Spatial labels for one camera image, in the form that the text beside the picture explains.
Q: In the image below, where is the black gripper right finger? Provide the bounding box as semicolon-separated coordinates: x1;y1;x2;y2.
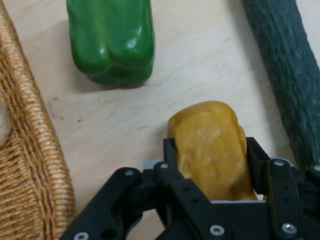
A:
246;136;320;240

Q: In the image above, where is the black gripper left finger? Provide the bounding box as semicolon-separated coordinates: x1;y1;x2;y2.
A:
59;137;226;240

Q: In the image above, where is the mustard orange bell pepper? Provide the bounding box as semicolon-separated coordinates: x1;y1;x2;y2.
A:
167;100;259;202

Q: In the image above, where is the long dark green cucumber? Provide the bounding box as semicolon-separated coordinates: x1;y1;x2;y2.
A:
240;0;320;169

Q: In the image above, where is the light wooden cutting board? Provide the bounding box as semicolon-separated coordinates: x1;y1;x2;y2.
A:
2;0;320;240

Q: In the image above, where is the white garlic bulb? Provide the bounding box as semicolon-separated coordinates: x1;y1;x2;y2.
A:
0;101;11;146

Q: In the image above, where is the green bell pepper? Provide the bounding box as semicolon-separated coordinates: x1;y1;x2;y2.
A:
65;0;156;89

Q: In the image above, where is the woven wicker basket with handle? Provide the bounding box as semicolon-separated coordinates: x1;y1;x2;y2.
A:
0;0;77;240

